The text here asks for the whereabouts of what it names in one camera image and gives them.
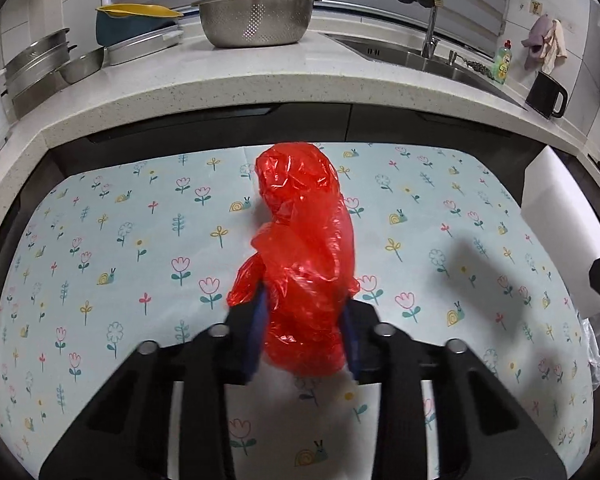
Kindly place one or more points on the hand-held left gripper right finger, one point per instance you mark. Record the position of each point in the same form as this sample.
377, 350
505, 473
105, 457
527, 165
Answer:
351, 350

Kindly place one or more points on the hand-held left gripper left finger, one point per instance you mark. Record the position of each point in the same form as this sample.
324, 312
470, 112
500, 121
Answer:
255, 350

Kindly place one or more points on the white paper sheet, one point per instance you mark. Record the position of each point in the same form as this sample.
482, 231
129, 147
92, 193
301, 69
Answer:
560, 210

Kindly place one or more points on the red plastic bag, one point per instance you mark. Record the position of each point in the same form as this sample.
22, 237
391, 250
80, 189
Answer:
305, 240

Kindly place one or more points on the floral light blue tablecloth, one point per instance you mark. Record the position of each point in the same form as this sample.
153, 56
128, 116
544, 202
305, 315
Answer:
130, 240

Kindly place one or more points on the black mug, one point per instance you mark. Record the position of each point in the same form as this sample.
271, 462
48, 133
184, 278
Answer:
542, 95

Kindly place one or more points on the dark kitchen cabinet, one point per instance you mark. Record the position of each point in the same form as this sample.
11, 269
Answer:
180, 135

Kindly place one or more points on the green dish soap bottle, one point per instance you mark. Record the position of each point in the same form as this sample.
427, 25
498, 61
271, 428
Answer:
501, 67

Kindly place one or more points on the beige hanging cloth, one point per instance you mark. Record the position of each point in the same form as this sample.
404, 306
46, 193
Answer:
555, 45

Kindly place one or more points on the dark scouring pad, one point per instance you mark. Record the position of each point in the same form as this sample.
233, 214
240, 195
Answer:
477, 67

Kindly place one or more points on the purple hanging cloth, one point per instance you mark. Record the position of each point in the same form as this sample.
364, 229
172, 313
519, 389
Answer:
537, 40

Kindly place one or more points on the stainless steel sink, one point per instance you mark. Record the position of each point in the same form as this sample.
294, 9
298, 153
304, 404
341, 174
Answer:
430, 62

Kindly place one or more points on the chrome kitchen faucet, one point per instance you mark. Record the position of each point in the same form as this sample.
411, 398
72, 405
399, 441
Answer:
430, 25

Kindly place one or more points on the stainless steel tray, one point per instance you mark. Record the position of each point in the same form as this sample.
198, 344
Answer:
140, 47

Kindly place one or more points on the stainless steel colander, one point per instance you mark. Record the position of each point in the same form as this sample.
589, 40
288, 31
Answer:
255, 22

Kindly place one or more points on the small stainless steel bowl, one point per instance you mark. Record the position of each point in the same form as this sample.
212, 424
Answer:
82, 67

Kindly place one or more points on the blue and yellow bowl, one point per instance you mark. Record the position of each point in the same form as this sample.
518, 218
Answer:
115, 27

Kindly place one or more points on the stack of steel pots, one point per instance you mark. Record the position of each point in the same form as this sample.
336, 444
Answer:
35, 75

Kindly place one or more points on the wall hook sticker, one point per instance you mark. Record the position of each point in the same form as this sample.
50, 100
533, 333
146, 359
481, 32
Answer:
535, 7

